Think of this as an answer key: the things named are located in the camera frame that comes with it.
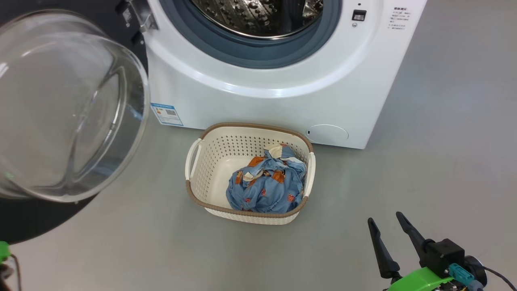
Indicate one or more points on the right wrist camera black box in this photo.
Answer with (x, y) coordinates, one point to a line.
(444, 256)

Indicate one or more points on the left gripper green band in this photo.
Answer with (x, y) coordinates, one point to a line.
(3, 251)

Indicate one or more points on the white front-load washing machine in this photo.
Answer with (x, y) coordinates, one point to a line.
(262, 105)

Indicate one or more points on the grey rubber door gasket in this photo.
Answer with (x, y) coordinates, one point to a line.
(242, 54)

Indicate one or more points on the blue patterned clothing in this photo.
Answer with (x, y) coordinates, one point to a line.
(266, 190)

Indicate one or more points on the black washer door glass bowl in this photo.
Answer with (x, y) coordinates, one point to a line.
(68, 109)

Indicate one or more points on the round white filter cover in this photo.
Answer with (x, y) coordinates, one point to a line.
(327, 133)

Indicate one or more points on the blue energy label sticker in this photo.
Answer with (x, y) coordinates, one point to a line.
(167, 114)

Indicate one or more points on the steel washer drum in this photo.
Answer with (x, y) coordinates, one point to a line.
(258, 18)

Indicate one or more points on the metal door hinge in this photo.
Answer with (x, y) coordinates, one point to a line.
(143, 16)

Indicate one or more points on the cream perforated laundry basket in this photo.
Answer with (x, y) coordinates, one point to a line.
(214, 173)

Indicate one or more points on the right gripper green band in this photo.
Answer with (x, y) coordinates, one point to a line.
(420, 281)

